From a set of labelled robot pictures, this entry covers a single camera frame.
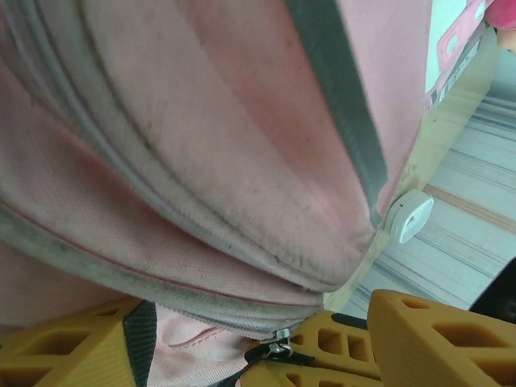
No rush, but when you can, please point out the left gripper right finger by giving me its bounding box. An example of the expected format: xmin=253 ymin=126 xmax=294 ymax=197
xmin=368 ymin=289 xmax=516 ymax=387

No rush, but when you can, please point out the white square clock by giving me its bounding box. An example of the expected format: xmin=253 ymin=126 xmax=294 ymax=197
xmin=386 ymin=189 xmax=435 ymax=244

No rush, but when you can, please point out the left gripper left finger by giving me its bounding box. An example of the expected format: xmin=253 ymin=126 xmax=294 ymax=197
xmin=0 ymin=298 xmax=158 ymax=387

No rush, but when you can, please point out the pink backpack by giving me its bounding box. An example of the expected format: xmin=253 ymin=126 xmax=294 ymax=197
xmin=0 ymin=0 xmax=491 ymax=387

